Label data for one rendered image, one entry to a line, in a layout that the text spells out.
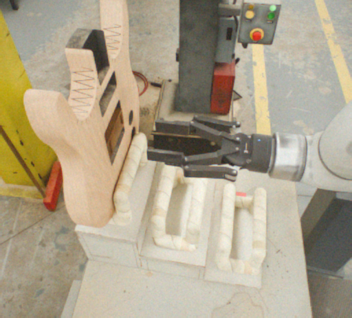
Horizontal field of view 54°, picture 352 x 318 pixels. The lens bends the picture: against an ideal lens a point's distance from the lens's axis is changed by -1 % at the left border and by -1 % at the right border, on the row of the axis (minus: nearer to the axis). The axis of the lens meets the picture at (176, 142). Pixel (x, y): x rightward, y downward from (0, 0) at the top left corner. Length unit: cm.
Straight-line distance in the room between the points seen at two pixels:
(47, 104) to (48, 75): 268
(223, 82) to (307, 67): 136
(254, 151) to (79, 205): 33
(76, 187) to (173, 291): 44
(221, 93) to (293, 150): 143
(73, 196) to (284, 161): 38
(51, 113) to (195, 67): 156
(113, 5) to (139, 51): 254
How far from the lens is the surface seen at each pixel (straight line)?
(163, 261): 88
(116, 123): 70
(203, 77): 201
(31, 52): 347
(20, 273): 211
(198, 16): 180
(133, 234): 81
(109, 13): 70
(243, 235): 100
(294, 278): 100
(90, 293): 96
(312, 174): 66
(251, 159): 65
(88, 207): 63
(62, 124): 48
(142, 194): 86
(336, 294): 207
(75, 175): 60
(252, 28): 164
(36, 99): 47
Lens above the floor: 183
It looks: 49 degrees down
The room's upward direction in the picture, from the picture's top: straight up
